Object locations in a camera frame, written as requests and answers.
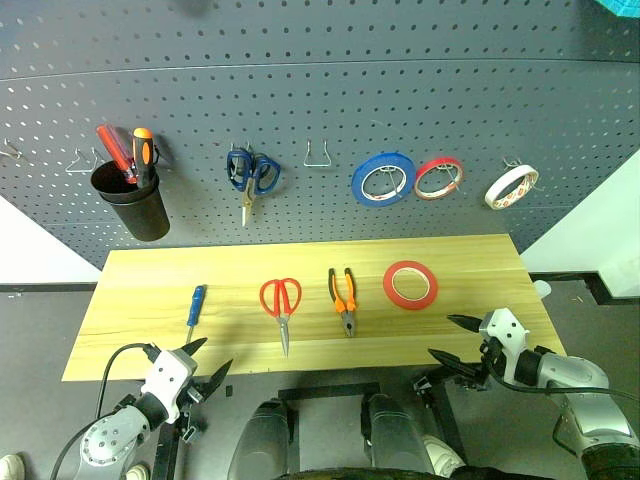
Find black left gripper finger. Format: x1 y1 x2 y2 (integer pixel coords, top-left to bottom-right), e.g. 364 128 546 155
178 337 209 359
203 357 235 397

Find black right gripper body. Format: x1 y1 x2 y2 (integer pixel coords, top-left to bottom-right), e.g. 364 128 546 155
451 337 502 391

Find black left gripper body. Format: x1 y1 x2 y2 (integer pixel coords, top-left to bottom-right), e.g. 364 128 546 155
184 376 215 406

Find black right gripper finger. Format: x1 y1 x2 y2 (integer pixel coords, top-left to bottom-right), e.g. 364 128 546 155
427 349 485 380
445 313 482 334

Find blue handled screwdriver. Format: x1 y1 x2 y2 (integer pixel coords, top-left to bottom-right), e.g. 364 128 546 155
185 284 208 346

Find wide red tape roll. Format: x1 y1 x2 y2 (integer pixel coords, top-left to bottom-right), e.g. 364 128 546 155
382 259 440 311

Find red handled scissors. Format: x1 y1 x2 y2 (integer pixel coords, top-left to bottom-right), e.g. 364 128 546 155
258 277 303 359

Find orange and black pliers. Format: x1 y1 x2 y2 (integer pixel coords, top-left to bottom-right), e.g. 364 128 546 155
327 267 359 339

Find black cup holder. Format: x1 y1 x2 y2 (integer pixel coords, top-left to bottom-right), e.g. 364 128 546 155
89 158 172 243

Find dark grey rounded shape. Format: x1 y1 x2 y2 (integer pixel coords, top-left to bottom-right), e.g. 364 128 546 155
360 393 435 475
226 398 295 480

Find white tape roll red print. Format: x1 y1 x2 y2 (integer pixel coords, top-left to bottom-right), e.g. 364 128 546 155
483 164 541 212

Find thin red tape roll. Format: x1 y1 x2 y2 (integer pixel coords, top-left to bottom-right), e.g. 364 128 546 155
414 156 465 202

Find blue tape roll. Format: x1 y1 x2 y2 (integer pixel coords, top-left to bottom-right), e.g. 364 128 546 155
350 151 417 208

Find orange and black screwdriver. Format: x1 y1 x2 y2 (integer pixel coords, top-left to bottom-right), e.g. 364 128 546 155
131 127 156 190

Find dark grey perforated pegboard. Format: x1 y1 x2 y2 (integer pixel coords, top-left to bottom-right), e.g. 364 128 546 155
0 0 640 272

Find teal object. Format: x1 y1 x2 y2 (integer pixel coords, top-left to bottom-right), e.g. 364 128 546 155
595 0 640 20

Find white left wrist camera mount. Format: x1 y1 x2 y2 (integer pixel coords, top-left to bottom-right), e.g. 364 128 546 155
141 349 199 426

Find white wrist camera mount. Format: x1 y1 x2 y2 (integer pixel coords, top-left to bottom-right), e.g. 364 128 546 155
141 349 199 426
478 307 531 388

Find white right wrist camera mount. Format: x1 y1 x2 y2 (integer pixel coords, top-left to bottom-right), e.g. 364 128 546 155
478 307 531 388

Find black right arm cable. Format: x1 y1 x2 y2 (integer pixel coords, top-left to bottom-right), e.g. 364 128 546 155
480 344 640 404

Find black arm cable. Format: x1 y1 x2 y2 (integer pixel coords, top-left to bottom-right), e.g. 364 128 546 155
48 341 157 480
480 344 640 404

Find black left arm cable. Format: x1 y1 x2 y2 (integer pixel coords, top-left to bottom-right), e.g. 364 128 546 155
48 341 157 480

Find black metal table frame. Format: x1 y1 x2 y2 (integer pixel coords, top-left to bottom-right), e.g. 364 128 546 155
149 368 470 480

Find blue handled scissors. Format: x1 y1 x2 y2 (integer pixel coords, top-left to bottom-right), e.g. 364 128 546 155
226 148 282 229

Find red transparent handle screwdriver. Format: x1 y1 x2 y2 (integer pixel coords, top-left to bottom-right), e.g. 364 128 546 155
95 123 139 185

